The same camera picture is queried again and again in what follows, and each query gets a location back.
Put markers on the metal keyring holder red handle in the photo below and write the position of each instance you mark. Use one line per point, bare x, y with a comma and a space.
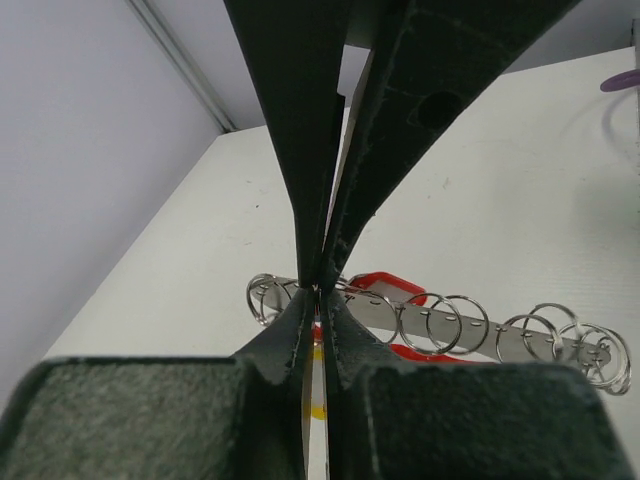
457, 327

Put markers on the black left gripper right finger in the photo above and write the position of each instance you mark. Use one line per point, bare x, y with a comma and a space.
391, 418

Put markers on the yellow tag key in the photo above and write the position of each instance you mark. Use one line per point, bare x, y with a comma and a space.
318, 406

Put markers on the red tag key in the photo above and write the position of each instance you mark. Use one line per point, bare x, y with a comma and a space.
391, 286

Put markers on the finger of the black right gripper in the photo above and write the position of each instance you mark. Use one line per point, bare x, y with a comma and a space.
430, 61
293, 51

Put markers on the left aluminium frame post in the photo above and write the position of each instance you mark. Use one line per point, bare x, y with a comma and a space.
160, 31

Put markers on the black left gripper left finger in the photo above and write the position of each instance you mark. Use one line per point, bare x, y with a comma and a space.
235, 417

